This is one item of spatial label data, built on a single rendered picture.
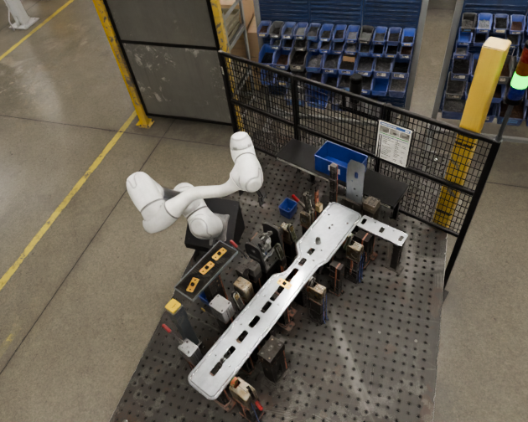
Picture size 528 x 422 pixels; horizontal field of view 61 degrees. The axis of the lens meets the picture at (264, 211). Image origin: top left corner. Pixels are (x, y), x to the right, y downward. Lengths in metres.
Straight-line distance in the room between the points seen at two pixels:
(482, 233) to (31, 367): 3.75
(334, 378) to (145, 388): 1.04
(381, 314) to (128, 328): 2.00
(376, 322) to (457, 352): 0.95
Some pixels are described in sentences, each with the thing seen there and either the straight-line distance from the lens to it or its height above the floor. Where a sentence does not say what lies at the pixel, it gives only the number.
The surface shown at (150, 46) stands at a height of 1.02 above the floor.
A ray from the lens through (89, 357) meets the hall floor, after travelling 3.79.
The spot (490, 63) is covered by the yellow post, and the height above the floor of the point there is 1.93.
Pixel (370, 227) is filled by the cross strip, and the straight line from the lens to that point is 2.73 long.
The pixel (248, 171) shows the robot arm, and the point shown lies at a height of 1.83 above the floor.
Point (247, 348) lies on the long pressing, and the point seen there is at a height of 1.00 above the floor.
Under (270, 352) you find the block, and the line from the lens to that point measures 2.29.
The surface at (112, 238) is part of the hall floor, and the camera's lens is 4.37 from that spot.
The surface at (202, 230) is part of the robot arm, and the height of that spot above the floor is 1.05.
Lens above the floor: 3.13
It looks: 49 degrees down
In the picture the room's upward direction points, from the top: 9 degrees counter-clockwise
